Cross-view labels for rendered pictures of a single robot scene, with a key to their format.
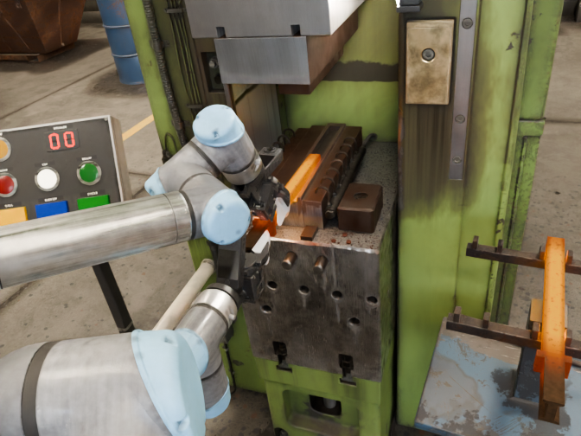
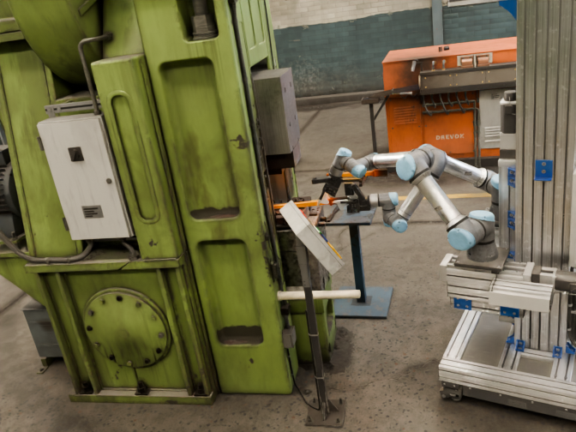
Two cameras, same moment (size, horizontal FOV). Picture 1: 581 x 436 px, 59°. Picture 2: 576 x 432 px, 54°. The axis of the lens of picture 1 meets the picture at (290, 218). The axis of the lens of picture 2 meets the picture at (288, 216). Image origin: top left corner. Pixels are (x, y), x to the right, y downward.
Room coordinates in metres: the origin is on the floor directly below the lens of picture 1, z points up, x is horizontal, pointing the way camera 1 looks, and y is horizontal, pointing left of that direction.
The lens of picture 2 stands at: (1.63, 3.01, 2.18)
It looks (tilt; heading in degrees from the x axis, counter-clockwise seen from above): 22 degrees down; 261
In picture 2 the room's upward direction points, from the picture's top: 9 degrees counter-clockwise
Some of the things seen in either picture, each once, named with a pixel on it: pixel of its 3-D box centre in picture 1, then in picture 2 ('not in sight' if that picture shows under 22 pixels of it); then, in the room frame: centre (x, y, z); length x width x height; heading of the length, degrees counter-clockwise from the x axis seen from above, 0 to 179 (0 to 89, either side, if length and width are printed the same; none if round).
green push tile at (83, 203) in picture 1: (96, 212); not in sight; (1.07, 0.46, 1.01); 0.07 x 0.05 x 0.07; 91
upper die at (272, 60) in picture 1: (295, 33); (261, 156); (1.23, -0.07, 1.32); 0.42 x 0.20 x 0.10; 156
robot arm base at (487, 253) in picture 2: not in sight; (482, 246); (0.32, 0.70, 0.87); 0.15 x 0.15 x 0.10
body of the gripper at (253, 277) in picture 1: (234, 285); (359, 202); (0.75, 0.12, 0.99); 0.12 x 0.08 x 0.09; 157
